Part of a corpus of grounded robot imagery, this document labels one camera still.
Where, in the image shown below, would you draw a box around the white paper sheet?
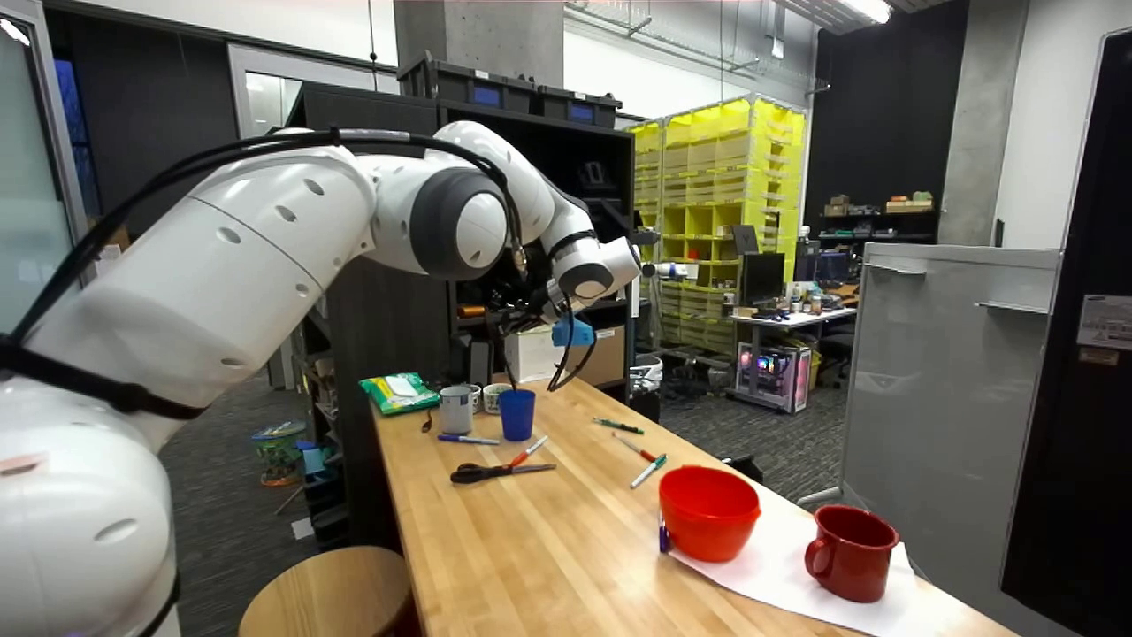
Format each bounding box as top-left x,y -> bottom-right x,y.
660,497 -> 983,637

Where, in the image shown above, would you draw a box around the large red cup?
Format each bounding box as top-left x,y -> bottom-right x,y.
655,458 -> 765,561

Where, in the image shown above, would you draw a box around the round wooden stool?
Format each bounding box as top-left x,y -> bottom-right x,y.
237,542 -> 416,637

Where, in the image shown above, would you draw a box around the black scissors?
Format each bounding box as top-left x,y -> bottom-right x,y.
445,456 -> 557,483

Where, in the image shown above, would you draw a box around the small dark red mug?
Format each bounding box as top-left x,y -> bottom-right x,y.
800,497 -> 900,601

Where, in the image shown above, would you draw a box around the lit computer case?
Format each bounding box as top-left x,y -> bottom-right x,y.
733,340 -> 821,414

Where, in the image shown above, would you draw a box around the white marker green cap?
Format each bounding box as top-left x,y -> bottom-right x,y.
627,448 -> 670,490

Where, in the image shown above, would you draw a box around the dark trash bin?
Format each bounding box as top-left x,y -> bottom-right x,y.
627,352 -> 668,409

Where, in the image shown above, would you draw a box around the white box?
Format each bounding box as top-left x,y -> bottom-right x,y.
501,322 -> 570,386

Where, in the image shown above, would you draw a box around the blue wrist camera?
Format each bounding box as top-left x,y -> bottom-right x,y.
548,311 -> 600,352

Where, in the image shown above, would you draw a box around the black door panel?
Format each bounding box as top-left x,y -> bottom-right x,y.
1001,21 -> 1132,637

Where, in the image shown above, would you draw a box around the blue plastic cup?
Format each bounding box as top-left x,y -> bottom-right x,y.
496,386 -> 537,441

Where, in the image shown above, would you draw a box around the white paper label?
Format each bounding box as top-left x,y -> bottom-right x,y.
1074,285 -> 1132,352

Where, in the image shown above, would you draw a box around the green blue floor clutter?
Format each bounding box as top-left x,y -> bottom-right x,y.
248,416 -> 342,490

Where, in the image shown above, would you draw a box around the red capped white marker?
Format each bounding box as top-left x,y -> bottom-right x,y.
501,434 -> 550,470

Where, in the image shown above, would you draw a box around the dark shelf with clutter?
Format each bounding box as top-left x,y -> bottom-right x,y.
812,182 -> 943,247

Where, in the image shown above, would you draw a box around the yellow bin rack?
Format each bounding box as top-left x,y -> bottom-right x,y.
628,90 -> 812,356

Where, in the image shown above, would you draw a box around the black shelf unit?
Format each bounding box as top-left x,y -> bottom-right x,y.
280,57 -> 666,549

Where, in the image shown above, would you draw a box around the dark computer monitor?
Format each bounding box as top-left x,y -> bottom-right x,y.
735,247 -> 788,304

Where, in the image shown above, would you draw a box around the green wipes packet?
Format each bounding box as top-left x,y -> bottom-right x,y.
357,369 -> 443,416

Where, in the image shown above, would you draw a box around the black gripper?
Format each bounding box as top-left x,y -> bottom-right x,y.
490,258 -> 557,352

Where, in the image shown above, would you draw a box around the ceiling light strip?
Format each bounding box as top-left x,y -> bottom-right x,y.
837,0 -> 897,23

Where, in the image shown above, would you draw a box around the white desk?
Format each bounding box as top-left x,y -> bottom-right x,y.
724,299 -> 860,356

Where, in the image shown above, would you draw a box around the brown cardboard box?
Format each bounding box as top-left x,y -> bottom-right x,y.
589,326 -> 628,390

